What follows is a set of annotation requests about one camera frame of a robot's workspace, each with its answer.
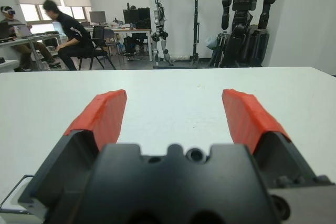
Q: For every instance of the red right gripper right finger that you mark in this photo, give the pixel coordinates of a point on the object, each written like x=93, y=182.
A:
x=244, y=119

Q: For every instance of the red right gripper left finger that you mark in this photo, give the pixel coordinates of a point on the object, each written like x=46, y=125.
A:
x=105, y=119

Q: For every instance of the black tripod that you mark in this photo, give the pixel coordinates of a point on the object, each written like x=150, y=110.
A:
x=220, y=51

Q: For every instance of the grey mesh chair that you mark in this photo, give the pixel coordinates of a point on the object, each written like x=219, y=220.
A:
x=111, y=37

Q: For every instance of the pale plastic bag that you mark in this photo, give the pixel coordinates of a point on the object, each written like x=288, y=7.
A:
x=211, y=42

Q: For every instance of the black office chair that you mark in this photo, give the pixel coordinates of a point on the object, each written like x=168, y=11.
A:
x=98, y=33

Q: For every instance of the person in black clothes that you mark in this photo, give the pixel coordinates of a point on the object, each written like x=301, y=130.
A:
x=74, y=33

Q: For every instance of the white office desk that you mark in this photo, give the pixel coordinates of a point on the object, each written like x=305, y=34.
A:
x=131, y=30

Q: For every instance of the silver computer monitor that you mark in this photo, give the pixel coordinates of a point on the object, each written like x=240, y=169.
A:
x=97, y=16

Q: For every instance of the black computer monitor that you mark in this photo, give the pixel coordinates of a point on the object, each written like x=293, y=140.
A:
x=131, y=16

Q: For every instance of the white low table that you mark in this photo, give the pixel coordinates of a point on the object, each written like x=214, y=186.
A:
x=8, y=64

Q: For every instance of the small silver humanoid robot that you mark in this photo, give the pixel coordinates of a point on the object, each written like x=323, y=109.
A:
x=158, y=16

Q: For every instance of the grey office desk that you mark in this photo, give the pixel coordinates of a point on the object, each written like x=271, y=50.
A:
x=15, y=41

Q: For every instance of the open silver laptop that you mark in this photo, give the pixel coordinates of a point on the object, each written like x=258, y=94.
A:
x=23, y=31

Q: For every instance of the person with VR headset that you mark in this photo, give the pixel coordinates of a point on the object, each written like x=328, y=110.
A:
x=7, y=14

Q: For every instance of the black gantry hoist frame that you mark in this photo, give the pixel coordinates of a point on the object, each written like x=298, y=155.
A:
x=195, y=24

